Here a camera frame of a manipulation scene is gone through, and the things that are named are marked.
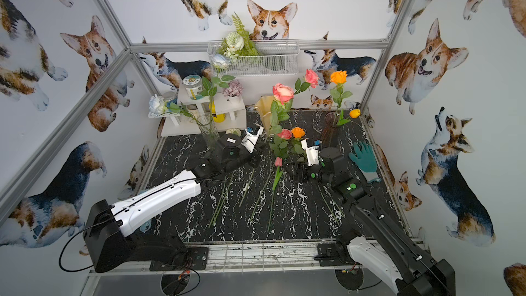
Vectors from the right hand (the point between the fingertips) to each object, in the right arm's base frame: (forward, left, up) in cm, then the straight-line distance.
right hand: (293, 159), depth 74 cm
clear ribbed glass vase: (+21, +38, -9) cm, 44 cm away
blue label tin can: (+33, +54, 0) cm, 63 cm away
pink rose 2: (+22, +6, -22) cm, 31 cm away
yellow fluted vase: (+34, +13, -5) cm, 37 cm away
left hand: (+7, +11, +4) cm, 13 cm away
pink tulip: (+10, +6, -20) cm, 23 cm away
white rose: (+16, +50, +12) cm, 54 cm away
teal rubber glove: (+15, -36, -23) cm, 46 cm away
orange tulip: (+17, -24, +5) cm, 30 cm away
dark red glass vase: (+25, -19, -7) cm, 32 cm away
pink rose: (+30, -8, +12) cm, 34 cm away
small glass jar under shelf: (+22, +42, +2) cm, 47 cm away
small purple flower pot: (+37, +27, +1) cm, 45 cm away
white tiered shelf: (+40, +35, -17) cm, 56 cm away
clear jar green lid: (+33, +43, +8) cm, 55 cm away
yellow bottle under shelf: (+38, +38, -18) cm, 57 cm away
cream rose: (+28, +29, -18) cm, 44 cm away
